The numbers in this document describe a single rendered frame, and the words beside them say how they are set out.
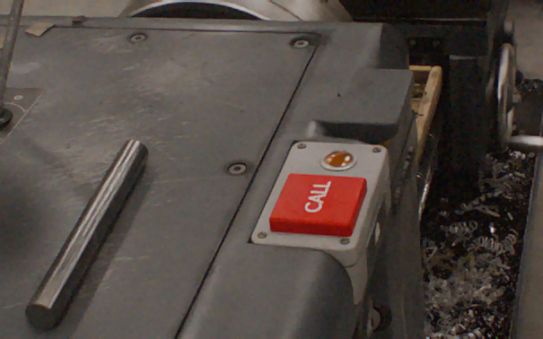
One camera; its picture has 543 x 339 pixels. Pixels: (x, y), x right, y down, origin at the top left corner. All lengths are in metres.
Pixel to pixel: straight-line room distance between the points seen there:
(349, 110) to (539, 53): 1.59
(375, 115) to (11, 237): 0.31
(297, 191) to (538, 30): 1.81
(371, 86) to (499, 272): 0.94
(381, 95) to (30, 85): 0.32
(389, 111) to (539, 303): 1.78
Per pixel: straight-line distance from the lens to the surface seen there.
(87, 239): 0.84
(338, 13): 1.32
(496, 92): 1.91
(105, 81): 1.07
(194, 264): 0.83
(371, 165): 0.90
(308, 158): 0.92
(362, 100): 0.99
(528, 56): 2.54
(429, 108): 1.66
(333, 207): 0.84
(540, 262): 2.83
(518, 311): 1.78
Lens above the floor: 1.75
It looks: 33 degrees down
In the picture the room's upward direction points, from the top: 7 degrees counter-clockwise
